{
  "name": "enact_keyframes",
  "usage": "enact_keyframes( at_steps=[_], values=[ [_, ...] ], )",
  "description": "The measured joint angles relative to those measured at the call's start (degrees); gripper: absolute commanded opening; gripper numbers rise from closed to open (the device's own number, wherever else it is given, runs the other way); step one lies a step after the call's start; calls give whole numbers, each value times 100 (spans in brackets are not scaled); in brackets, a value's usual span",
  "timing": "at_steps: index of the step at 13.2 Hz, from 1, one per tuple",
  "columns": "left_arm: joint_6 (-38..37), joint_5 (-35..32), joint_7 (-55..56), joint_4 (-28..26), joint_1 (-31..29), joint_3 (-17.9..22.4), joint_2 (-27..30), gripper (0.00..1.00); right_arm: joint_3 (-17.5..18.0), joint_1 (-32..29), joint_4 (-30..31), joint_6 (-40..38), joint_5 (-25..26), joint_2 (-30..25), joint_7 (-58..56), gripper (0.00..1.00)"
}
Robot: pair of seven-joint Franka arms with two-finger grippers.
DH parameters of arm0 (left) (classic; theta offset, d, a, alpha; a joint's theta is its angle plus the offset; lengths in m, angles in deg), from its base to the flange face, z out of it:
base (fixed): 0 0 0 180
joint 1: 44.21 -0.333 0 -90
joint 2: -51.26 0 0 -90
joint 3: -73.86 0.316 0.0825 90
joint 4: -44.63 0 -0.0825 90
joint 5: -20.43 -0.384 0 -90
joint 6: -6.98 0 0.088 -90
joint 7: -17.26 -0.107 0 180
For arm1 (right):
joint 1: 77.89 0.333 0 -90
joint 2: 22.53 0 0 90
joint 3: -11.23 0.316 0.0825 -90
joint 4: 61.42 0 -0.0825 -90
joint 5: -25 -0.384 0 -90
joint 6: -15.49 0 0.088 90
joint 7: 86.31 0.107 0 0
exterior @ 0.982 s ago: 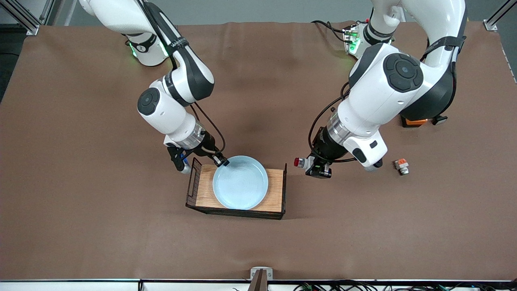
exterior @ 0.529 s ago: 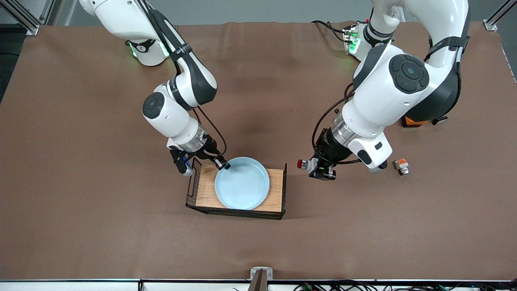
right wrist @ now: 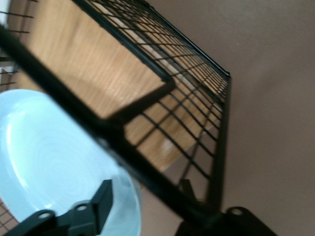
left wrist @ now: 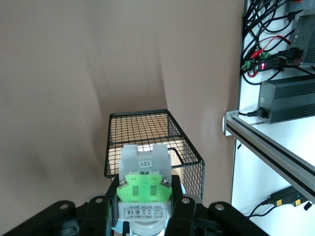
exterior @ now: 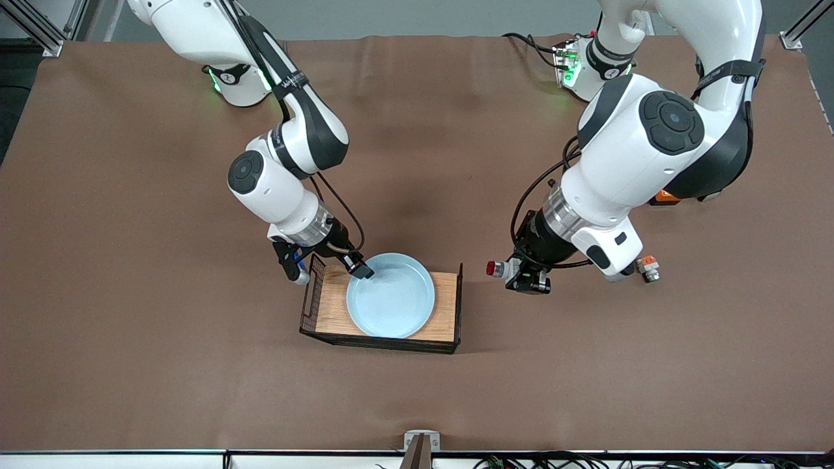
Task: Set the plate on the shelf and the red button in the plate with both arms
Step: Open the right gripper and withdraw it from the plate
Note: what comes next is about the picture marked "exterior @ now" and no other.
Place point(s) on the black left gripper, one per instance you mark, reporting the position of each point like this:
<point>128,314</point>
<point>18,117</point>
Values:
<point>535,248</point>

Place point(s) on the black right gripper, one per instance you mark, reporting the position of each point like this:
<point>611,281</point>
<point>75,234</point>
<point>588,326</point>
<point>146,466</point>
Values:
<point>337,240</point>

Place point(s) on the red push button green block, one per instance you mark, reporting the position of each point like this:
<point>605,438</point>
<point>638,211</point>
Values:
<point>498,268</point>

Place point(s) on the light blue round plate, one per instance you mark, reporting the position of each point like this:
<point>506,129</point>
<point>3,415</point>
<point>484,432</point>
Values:
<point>391,296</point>

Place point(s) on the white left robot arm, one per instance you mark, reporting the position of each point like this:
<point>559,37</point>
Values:
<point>632,163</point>

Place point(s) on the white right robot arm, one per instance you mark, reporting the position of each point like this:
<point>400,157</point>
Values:
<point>273,189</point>

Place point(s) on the orange button box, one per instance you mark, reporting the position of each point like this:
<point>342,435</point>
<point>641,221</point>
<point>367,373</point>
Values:
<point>666,197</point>

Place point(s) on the small grey orange contact block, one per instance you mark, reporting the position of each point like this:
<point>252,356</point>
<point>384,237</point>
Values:
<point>648,268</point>

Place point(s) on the brown table cover sheet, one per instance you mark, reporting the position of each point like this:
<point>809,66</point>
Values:
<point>163,260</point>

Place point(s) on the aluminium camera post with bracket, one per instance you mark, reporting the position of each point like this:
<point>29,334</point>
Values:
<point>421,449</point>

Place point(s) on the grey table edge rail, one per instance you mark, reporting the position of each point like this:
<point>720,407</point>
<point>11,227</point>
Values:
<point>130,452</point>

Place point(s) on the aluminium frame strut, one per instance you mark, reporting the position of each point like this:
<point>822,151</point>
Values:
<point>805,23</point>
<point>39,29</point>

